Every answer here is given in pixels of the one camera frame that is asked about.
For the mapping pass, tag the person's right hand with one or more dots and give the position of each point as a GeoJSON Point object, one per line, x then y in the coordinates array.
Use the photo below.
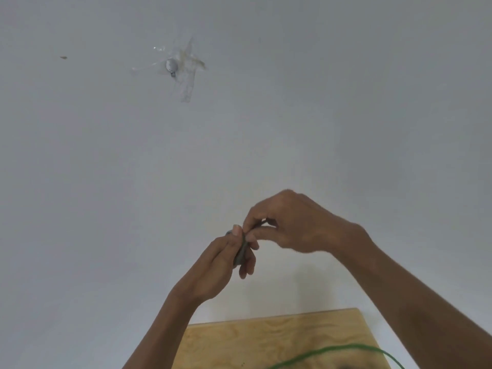
{"type": "Point", "coordinates": [307, 226]}

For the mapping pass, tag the person's left hand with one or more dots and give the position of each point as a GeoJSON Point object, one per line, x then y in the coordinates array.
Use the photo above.
{"type": "Point", "coordinates": [211, 269]}

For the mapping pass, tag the person's right forearm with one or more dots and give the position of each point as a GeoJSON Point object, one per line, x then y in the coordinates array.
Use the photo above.
{"type": "Point", "coordinates": [415, 303]}

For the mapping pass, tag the taped wall hook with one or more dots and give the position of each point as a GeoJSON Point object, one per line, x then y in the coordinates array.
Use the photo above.
{"type": "Point", "coordinates": [184, 90]}

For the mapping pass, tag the metal wall hook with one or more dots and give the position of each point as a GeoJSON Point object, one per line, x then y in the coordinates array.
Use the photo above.
{"type": "Point", "coordinates": [171, 66]}

